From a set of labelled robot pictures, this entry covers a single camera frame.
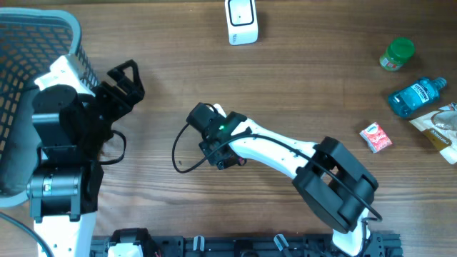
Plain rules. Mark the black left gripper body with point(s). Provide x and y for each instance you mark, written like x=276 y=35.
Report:
x=109 y=105

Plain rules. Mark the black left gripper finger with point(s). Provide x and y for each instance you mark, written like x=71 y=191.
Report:
x=118 y=75
x=132 y=78

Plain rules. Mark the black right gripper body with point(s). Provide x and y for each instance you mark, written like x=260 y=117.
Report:
x=206 y=145

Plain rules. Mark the red white small box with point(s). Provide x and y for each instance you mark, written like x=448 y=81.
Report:
x=375 y=137

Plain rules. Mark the blue mouthwash bottle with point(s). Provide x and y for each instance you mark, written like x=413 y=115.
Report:
x=422 y=92

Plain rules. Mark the green lid jar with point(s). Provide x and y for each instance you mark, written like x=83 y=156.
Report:
x=399 y=52

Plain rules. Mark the brown cookie bag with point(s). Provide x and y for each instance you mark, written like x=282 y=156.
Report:
x=439 y=127

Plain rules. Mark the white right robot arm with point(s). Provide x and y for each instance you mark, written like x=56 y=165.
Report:
x=334 y=184

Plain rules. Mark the white barcode scanner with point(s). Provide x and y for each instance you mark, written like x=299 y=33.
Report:
x=242 y=22

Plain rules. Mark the grey plastic mesh basket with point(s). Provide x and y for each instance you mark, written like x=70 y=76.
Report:
x=31 y=41

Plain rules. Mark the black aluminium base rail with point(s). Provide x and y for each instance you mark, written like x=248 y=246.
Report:
x=309 y=245

